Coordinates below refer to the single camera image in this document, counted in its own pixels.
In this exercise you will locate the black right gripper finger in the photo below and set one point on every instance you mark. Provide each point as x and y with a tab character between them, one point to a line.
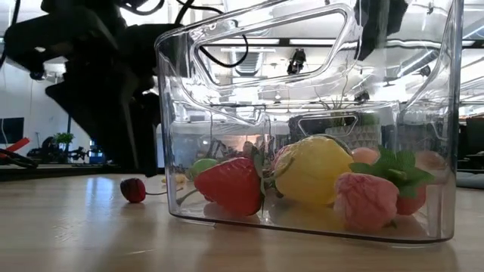
378	22

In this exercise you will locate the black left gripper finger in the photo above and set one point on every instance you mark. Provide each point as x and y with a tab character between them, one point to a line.
147	132
106	121

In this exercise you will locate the clear plastic storage container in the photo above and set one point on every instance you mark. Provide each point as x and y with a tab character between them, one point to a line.
181	113

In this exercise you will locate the green apple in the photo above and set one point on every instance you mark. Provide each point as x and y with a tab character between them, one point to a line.
202	166

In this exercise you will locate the red strawberry with green leaves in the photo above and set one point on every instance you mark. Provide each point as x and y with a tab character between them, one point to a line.
401	166
230	187

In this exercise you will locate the pink orange peach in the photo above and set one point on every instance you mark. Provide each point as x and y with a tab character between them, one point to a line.
365	155

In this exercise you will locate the yellow fruit with green end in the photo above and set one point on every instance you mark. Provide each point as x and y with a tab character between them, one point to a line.
314	170

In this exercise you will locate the pink wrinkled fruit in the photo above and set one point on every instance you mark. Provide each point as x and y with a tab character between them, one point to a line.
365	202

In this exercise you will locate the small green potted plant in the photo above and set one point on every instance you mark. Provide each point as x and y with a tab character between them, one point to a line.
63	138

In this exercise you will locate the long yellow squash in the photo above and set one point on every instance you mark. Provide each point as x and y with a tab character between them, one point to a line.
180	178

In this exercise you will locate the dark red cherry with stem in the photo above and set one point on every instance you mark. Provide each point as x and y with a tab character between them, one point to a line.
133	190

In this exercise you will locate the long ceiling light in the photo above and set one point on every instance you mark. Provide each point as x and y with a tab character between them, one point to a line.
321	41

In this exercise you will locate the red bar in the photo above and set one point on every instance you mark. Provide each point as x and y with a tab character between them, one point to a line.
17	144

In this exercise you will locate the spiky green plant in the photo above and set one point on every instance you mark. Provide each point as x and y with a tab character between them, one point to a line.
340	109

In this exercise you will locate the grey geometric patterned planter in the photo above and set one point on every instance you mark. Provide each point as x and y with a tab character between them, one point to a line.
355	136

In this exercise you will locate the blue grey cloth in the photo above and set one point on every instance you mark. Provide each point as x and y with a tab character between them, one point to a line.
470	180

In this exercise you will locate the black wall-mounted camera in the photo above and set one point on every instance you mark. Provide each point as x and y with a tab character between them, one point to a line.
38	75

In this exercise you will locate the black table edge rail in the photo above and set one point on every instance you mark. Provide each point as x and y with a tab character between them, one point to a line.
56	172

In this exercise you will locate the black overhead camera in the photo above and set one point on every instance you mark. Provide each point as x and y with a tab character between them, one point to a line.
296	60

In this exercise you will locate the dark wall screen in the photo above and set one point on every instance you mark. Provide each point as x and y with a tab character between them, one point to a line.
11	130

